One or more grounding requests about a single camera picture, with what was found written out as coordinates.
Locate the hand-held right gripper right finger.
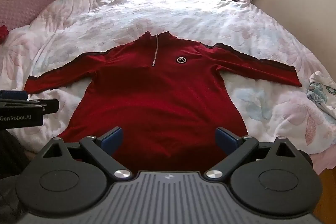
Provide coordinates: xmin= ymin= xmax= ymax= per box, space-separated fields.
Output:
xmin=205 ymin=127 xmax=302 ymax=180

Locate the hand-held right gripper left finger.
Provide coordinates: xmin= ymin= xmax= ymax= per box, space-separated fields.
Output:
xmin=42 ymin=127 xmax=133 ymax=180

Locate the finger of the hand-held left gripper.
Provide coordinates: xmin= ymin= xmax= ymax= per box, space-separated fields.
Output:
xmin=0 ymin=90 xmax=28 ymax=100
xmin=0 ymin=98 xmax=60 ymax=114

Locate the red zip-neck long-sleeve shirt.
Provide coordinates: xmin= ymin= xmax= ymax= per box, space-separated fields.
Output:
xmin=24 ymin=31 xmax=302 ymax=174

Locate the dark cloth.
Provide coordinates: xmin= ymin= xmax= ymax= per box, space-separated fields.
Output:
xmin=0 ymin=128 xmax=30 ymax=224

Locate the small red cloth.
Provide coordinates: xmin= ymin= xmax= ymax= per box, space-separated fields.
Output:
xmin=0 ymin=25 xmax=9 ymax=43

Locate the pink textured pillow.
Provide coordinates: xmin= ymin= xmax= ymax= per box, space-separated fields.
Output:
xmin=0 ymin=0 xmax=63 ymax=30

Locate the pale pink bed sheet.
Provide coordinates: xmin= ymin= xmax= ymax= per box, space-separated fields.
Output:
xmin=310 ymin=152 xmax=336 ymax=175

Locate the white printed garment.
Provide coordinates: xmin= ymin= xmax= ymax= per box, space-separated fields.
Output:
xmin=307 ymin=71 xmax=336 ymax=120

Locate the white floral plush blanket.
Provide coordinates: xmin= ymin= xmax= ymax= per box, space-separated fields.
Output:
xmin=0 ymin=0 xmax=336 ymax=161

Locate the wooden bed frame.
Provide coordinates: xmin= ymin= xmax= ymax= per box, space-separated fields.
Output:
xmin=318 ymin=168 xmax=336 ymax=215

